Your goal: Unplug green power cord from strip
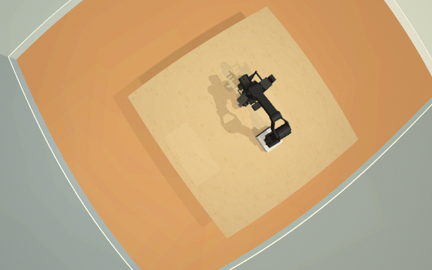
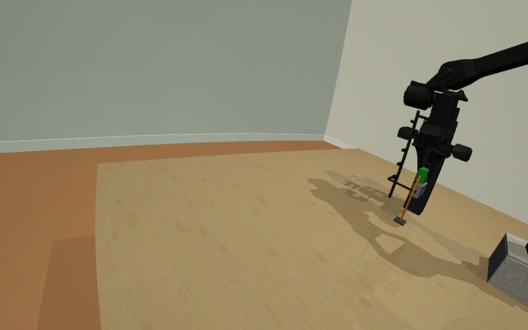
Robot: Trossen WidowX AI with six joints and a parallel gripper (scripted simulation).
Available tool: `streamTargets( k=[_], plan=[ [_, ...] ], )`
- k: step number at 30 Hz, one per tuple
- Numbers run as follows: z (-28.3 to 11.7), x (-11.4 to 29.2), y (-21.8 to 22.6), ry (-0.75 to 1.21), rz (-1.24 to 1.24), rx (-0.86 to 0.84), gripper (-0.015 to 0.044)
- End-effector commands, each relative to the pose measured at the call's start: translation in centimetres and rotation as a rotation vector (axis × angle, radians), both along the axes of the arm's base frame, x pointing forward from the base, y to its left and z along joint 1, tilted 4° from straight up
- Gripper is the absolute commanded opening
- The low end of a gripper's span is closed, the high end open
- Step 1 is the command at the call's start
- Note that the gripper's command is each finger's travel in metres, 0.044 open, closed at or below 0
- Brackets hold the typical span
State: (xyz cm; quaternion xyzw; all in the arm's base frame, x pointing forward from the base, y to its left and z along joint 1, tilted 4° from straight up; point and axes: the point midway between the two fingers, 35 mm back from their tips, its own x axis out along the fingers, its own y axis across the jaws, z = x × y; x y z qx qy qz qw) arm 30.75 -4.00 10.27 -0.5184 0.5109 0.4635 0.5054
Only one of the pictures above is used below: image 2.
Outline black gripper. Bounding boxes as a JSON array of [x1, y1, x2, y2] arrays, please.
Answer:
[[397, 113, 472, 176]]

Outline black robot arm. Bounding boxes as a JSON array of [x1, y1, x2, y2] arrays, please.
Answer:
[[404, 42, 528, 149]]

